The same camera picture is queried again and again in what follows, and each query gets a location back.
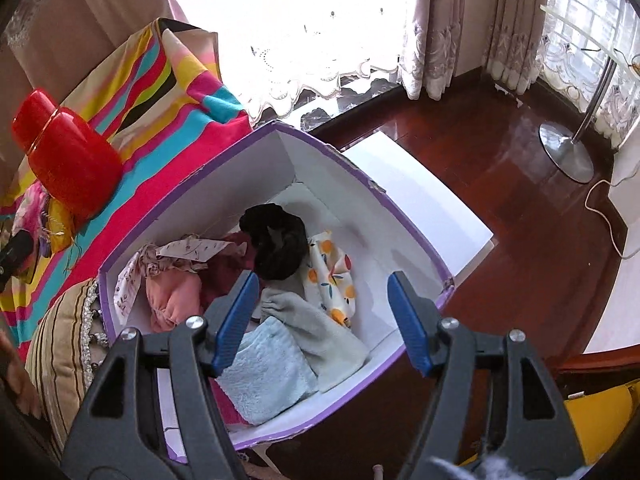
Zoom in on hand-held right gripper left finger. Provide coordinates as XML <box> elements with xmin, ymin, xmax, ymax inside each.
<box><xmin>60</xmin><ymin>270</ymin><xmax>261</xmax><ymax>480</ymax></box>

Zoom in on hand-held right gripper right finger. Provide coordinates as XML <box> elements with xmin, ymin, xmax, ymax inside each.
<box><xmin>387</xmin><ymin>270</ymin><xmax>586</xmax><ymax>480</ymax></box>

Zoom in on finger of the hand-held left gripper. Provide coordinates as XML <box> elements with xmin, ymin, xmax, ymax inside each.
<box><xmin>0</xmin><ymin>231</ymin><xmax>37</xmax><ymax>292</ymax></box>

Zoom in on pink scrunchie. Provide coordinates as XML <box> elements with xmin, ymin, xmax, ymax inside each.
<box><xmin>145</xmin><ymin>272</ymin><xmax>203</xmax><ymax>335</ymax></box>

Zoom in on magenta knitted cloth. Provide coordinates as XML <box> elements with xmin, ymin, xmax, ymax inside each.
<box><xmin>210</xmin><ymin>379</ymin><xmax>257</xmax><ymax>429</ymax></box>

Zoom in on purple and white box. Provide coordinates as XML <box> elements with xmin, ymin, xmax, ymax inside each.
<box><xmin>97</xmin><ymin>121</ymin><xmax>457</xmax><ymax>463</ymax></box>

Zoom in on dark red cloth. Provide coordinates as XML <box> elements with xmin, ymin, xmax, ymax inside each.
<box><xmin>200</xmin><ymin>232</ymin><xmax>263</xmax><ymax>311</ymax></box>

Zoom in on orange mesh bag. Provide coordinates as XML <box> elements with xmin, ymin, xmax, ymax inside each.
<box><xmin>45</xmin><ymin>197</ymin><xmax>77</xmax><ymax>253</ymax></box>

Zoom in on light blue towel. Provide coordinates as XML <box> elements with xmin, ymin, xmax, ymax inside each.
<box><xmin>217</xmin><ymin>316</ymin><xmax>321</xmax><ymax>427</ymax></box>

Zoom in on grey-green towel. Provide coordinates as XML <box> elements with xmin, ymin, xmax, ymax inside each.
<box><xmin>260</xmin><ymin>287</ymin><xmax>371</xmax><ymax>393</ymax></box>

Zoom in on floral print cloth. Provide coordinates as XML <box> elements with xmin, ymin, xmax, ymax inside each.
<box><xmin>114</xmin><ymin>234</ymin><xmax>236</xmax><ymax>317</ymax></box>

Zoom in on fruit print cloth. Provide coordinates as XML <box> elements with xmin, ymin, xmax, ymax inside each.
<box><xmin>302</xmin><ymin>230</ymin><xmax>357</xmax><ymax>328</ymax></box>

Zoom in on black scrunchie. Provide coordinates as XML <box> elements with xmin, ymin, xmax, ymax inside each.
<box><xmin>239</xmin><ymin>203</ymin><xmax>309</xmax><ymax>282</ymax></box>

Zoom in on striped cushion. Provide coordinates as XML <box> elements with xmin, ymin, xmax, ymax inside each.
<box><xmin>25</xmin><ymin>277</ymin><xmax>108</xmax><ymax>461</ymax></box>

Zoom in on red thermos flask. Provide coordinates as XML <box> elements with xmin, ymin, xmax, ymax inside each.
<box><xmin>11</xmin><ymin>89</ymin><xmax>124</xmax><ymax>221</ymax></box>

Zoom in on white box lid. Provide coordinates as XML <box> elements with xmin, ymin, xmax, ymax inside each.
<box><xmin>342</xmin><ymin>130</ymin><xmax>496</xmax><ymax>281</ymax></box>

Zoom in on striped colourful tablecloth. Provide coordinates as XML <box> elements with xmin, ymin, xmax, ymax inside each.
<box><xmin>0</xmin><ymin>17</ymin><xmax>251</xmax><ymax>356</ymax></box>

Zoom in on yellow bag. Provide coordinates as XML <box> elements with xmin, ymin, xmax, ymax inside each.
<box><xmin>460</xmin><ymin>380</ymin><xmax>640</xmax><ymax>467</ymax></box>

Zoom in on chrome floor lamp stand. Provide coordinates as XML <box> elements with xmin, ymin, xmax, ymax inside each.
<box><xmin>539</xmin><ymin>4</ymin><xmax>640</xmax><ymax>184</ymax></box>

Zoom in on plain beige curtain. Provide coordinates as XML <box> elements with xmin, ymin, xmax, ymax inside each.
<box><xmin>0</xmin><ymin>0</ymin><xmax>173</xmax><ymax>111</ymax></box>

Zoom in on white lace sheer curtain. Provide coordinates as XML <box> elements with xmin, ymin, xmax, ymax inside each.
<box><xmin>155</xmin><ymin>0</ymin><xmax>418</xmax><ymax>118</ymax></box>

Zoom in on beige embroidered curtain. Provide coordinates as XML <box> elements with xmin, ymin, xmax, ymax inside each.
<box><xmin>399</xmin><ymin>0</ymin><xmax>458</xmax><ymax>101</ymax></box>
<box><xmin>481</xmin><ymin>0</ymin><xmax>551</xmax><ymax>96</ymax></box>

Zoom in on beige cable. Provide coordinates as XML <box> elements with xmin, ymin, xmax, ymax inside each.
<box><xmin>584</xmin><ymin>176</ymin><xmax>632</xmax><ymax>257</ymax></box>

